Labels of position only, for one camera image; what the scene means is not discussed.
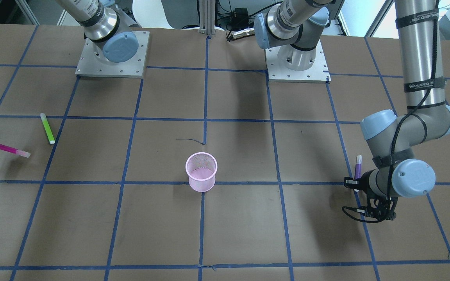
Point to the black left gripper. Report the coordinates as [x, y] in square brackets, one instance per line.
[361, 185]

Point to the pink highlighter pen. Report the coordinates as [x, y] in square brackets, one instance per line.
[12, 150]

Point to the purple highlighter pen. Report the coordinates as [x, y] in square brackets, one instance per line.
[358, 164]

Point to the pink mesh cup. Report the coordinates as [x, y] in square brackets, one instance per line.
[201, 169]

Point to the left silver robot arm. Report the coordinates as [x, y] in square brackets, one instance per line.
[298, 24]

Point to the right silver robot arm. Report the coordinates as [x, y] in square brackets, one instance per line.
[106, 26]

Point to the green highlighter pen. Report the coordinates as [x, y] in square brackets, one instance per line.
[47, 128]

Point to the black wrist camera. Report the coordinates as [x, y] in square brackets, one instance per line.
[352, 183]

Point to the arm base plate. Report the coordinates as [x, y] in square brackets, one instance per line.
[122, 56]
[287, 64]

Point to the aluminium frame post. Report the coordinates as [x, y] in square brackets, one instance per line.
[207, 13]

